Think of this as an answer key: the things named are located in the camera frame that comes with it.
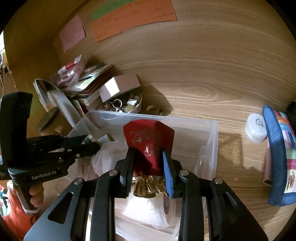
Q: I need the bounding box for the stack of books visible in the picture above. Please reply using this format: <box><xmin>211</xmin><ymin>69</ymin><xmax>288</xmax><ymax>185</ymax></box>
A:
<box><xmin>62</xmin><ymin>64</ymin><xmax>114</xmax><ymax>106</ymax></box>

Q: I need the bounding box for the left hand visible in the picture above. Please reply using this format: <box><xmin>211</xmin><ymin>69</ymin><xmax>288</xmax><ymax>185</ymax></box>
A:
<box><xmin>29</xmin><ymin>183</ymin><xmax>44</xmax><ymax>207</ymax></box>

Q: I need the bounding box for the orange paper sheet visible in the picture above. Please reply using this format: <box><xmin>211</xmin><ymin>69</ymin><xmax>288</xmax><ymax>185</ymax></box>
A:
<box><xmin>91</xmin><ymin>0</ymin><xmax>177</xmax><ymax>42</ymax></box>

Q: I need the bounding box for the black orange zipper case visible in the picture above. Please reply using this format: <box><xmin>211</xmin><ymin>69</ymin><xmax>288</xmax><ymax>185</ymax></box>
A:
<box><xmin>287</xmin><ymin>99</ymin><xmax>296</xmax><ymax>120</ymax></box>

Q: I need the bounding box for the pink sticky note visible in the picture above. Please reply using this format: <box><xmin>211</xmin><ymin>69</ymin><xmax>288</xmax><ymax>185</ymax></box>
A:
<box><xmin>59</xmin><ymin>15</ymin><xmax>86</xmax><ymax>52</ymax></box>

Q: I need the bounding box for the brown jar with lid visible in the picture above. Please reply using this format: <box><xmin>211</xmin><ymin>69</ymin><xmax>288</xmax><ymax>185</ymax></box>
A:
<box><xmin>36</xmin><ymin>106</ymin><xmax>69</xmax><ymax>136</ymax></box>

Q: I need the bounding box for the small pink cardboard box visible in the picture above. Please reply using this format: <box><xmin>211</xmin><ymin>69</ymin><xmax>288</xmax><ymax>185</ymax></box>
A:
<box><xmin>98</xmin><ymin>74</ymin><xmax>141</xmax><ymax>102</ymax></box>

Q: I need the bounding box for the white drawstring pouch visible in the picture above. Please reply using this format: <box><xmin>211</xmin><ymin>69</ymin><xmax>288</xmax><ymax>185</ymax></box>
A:
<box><xmin>91</xmin><ymin>141</ymin><xmax>128</xmax><ymax>176</ymax></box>

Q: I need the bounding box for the blue patchwork pouch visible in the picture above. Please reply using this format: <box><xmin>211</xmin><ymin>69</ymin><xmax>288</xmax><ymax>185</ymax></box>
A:
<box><xmin>262</xmin><ymin>105</ymin><xmax>295</xmax><ymax>206</ymax></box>

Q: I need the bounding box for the white round jar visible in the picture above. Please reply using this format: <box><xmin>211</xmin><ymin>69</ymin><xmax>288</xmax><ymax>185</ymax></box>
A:
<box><xmin>245</xmin><ymin>113</ymin><xmax>267</xmax><ymax>144</ymax></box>

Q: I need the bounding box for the pink cable package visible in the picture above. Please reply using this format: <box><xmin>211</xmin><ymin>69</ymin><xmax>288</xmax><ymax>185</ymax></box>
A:
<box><xmin>57</xmin><ymin>55</ymin><xmax>87</xmax><ymax>87</ymax></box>

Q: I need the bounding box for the green paper strip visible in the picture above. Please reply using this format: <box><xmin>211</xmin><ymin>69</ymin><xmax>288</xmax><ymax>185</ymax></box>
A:
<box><xmin>91</xmin><ymin>0</ymin><xmax>134</xmax><ymax>21</ymax></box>

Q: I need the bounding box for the clear plastic storage bin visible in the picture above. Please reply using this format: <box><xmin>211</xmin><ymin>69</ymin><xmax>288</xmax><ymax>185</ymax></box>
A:
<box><xmin>69</xmin><ymin>110</ymin><xmax>218</xmax><ymax>240</ymax></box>

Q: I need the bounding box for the bowl of trinkets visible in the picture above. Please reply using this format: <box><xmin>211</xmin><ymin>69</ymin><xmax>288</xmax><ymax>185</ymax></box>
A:
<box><xmin>98</xmin><ymin>91</ymin><xmax>165</xmax><ymax>117</ymax></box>

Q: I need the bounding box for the frosted white plastic cup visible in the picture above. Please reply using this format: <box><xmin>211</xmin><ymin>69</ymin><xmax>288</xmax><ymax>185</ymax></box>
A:
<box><xmin>116</xmin><ymin>193</ymin><xmax>176</xmax><ymax>229</ymax></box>

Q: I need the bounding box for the red gold drawstring pouch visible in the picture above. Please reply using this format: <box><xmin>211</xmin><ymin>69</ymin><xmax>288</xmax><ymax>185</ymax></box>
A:
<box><xmin>123</xmin><ymin>119</ymin><xmax>175</xmax><ymax>198</ymax></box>

